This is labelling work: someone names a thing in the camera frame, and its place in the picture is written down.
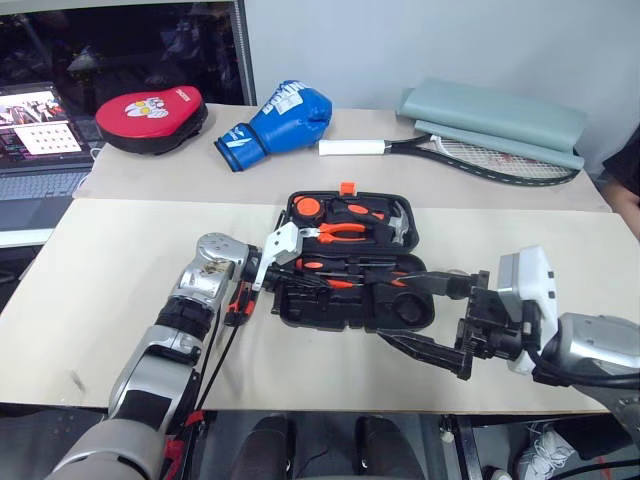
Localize flathead screwdriver black orange handle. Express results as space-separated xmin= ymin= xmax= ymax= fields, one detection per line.
xmin=294 ymin=257 xmax=374 ymax=274

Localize person in black clothing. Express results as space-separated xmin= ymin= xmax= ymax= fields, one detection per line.
xmin=602 ymin=132 xmax=640 ymax=214

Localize short screwdriver orange black handle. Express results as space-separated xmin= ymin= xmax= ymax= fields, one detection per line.
xmin=329 ymin=199 xmax=386 ymax=224

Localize black racket white grip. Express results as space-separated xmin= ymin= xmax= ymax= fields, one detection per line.
xmin=318 ymin=133 xmax=584 ymax=187

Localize red boxing focus pad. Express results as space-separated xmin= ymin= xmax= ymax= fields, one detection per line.
xmin=94 ymin=84 xmax=210 ymax=156

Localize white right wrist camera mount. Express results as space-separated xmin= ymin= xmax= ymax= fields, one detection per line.
xmin=497 ymin=244 xmax=560 ymax=375

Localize slim screwdriver black orange handle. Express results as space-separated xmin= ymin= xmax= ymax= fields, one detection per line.
xmin=363 ymin=269 xmax=419 ymax=289

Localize orange black tape measure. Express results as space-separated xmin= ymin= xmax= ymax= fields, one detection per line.
xmin=292 ymin=195 xmax=325 ymax=221

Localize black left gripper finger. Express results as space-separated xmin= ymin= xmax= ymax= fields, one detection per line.
xmin=287 ymin=283 xmax=346 ymax=300
xmin=287 ymin=269 xmax=347 ymax=283

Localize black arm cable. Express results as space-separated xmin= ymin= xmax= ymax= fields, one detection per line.
xmin=192 ymin=279 xmax=241 ymax=426
xmin=524 ymin=344 xmax=640 ymax=389

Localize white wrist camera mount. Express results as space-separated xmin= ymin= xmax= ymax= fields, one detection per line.
xmin=497 ymin=244 xmax=560 ymax=375
xmin=251 ymin=222 xmax=305 ymax=294

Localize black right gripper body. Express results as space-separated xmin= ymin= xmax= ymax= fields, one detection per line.
xmin=453 ymin=269 xmax=531 ymax=382

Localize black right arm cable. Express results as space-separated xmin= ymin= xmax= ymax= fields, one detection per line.
xmin=524 ymin=344 xmax=640 ymax=389

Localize black tool case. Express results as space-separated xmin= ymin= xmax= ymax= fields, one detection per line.
xmin=272 ymin=180 xmax=436 ymax=335

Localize orange handled pliers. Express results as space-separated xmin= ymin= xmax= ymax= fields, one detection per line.
xmin=298 ymin=222 xmax=369 ymax=246

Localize white sneaker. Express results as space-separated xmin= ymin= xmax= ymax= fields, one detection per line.
xmin=514 ymin=424 xmax=576 ymax=480

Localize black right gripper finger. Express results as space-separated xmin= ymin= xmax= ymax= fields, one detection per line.
xmin=394 ymin=271 xmax=481 ymax=301
xmin=377 ymin=328 xmax=471 ymax=382

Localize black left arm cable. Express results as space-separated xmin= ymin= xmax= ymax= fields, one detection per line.
xmin=192 ymin=279 xmax=241 ymax=426

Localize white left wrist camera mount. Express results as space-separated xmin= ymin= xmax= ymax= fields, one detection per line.
xmin=251 ymin=222 xmax=305 ymax=294

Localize silver head claw hammer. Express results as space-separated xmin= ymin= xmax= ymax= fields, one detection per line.
xmin=369 ymin=202 xmax=414 ymax=247

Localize blue boxing glove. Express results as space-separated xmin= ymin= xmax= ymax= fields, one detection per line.
xmin=213 ymin=79 xmax=334 ymax=174

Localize grey metal frame post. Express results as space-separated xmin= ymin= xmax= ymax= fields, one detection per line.
xmin=232 ymin=0 xmax=259 ymax=107

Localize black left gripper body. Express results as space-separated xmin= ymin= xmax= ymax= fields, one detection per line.
xmin=263 ymin=266 xmax=294 ymax=297

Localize open laptop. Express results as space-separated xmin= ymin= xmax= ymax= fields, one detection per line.
xmin=0 ymin=82 xmax=96 ymax=204

